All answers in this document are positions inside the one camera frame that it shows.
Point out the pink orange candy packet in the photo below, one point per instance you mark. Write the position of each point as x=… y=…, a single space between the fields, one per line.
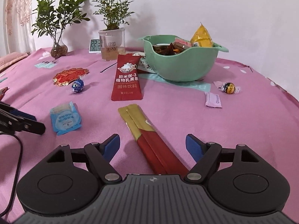
x=183 y=42

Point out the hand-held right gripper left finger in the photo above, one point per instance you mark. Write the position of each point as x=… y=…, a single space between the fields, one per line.
x=111 y=148

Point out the peach cloth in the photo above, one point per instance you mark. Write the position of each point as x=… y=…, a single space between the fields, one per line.
x=10 y=59

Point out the brown snack packet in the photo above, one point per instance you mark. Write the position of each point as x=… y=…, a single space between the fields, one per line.
x=164 y=50

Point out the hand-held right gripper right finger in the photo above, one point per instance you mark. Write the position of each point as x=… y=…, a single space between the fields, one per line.
x=193 y=148

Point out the long red green stick packet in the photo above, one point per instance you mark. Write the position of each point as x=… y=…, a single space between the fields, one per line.
x=149 y=142

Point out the pink tablecloth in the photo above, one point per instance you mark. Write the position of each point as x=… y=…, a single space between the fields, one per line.
x=233 y=126

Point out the floral curtain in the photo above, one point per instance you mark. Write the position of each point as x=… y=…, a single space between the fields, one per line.
x=16 y=16

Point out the plant in clear printed cup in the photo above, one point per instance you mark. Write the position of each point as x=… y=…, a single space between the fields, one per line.
x=112 y=46

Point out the black hairpin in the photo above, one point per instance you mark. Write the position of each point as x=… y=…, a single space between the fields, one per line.
x=108 y=68

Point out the light blue jelly cup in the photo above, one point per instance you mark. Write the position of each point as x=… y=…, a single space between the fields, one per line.
x=65 y=120

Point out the small pink sachet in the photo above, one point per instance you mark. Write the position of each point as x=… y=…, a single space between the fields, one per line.
x=213 y=100

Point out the yellow snack bag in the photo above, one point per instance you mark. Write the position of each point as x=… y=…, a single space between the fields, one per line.
x=202 y=36

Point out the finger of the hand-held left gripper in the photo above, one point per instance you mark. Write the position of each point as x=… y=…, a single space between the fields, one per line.
x=32 y=127
x=23 y=116

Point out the gold wrapped chocolate ball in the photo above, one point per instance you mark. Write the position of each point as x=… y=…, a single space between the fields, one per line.
x=228 y=88

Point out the leafy plant in glass vase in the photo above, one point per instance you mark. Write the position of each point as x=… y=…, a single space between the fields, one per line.
x=58 y=51

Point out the white printed packet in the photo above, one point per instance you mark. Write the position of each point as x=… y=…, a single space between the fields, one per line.
x=144 y=66

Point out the red gold paper ornament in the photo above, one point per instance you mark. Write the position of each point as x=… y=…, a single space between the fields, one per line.
x=69 y=75

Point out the blue wrapped chocolate ball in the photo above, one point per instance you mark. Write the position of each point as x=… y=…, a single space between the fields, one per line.
x=77 y=85

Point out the green plastic bowl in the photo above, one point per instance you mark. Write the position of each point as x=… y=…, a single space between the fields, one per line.
x=184 y=65

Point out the red tea sachet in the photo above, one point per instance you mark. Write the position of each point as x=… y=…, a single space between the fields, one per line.
x=127 y=79

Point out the white digital clock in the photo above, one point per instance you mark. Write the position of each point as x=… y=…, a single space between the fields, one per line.
x=94 y=45

